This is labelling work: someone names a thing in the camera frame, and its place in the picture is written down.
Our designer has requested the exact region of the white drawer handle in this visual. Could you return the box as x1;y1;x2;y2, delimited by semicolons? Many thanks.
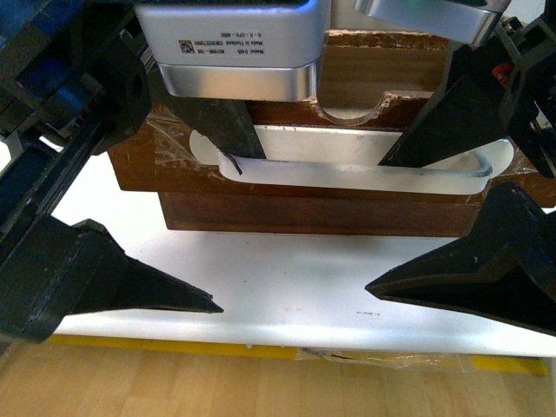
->
189;125;514;195

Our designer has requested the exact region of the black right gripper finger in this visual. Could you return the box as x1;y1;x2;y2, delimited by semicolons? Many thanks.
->
365;182;555;335

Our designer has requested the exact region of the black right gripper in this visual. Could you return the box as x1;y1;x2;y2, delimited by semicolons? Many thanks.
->
380;1;555;178

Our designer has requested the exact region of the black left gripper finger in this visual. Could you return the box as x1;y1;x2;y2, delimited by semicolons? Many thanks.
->
149;77;266;159
1;216;222;343

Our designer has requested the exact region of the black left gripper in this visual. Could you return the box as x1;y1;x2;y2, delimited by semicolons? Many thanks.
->
1;1;151;258

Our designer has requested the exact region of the silver depth camera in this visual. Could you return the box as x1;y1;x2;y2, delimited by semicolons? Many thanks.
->
135;1;331;102

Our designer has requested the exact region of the brown wooden drawer cabinet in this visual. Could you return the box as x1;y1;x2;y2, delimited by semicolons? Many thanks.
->
156;30;481;237

